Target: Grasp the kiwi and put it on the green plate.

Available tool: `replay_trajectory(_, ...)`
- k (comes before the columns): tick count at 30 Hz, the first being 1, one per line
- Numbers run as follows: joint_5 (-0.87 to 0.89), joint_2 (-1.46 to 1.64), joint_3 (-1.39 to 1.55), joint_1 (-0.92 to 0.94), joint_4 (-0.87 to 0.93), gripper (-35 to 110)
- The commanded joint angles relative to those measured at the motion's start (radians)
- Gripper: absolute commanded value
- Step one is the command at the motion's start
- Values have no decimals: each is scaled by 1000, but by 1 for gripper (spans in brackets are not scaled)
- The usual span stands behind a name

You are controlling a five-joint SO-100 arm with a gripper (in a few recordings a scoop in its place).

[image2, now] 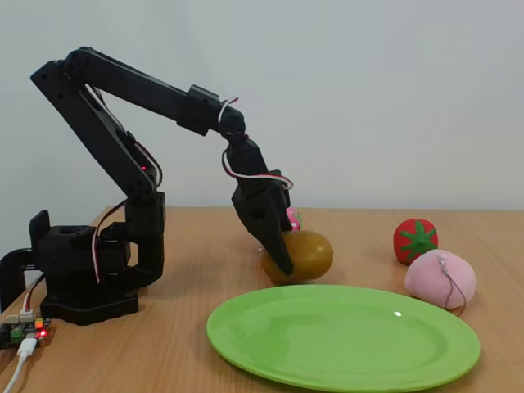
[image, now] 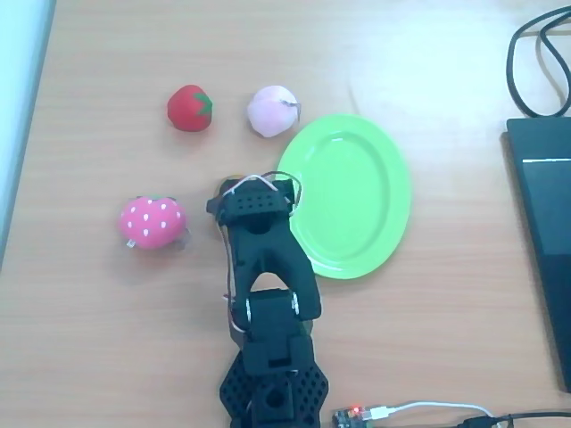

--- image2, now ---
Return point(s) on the green oval plate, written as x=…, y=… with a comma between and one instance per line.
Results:
x=348, y=340

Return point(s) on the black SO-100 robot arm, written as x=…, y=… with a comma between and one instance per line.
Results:
x=143, y=94

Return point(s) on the pale pink plush peach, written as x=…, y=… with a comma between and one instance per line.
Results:
x=430, y=278

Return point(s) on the pink plush strawberry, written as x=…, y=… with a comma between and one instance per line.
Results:
x=294, y=219

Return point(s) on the black table clamp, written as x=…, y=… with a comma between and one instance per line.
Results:
x=8, y=270

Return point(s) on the brown toy kiwi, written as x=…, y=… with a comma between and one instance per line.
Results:
x=311, y=254

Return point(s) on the red toy tomato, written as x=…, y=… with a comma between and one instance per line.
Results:
x=413, y=241

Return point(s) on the motor controller circuit board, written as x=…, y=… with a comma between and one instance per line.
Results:
x=20, y=331

